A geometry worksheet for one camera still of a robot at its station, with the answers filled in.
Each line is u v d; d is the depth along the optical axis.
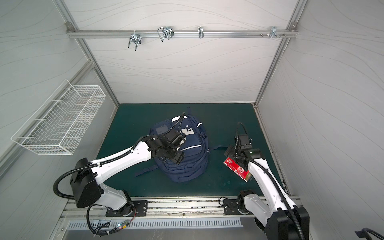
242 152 0.59
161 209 0.75
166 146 0.59
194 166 0.80
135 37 0.78
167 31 0.76
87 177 0.41
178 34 0.79
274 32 0.76
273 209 0.41
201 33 0.78
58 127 0.68
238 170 0.86
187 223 0.70
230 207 0.73
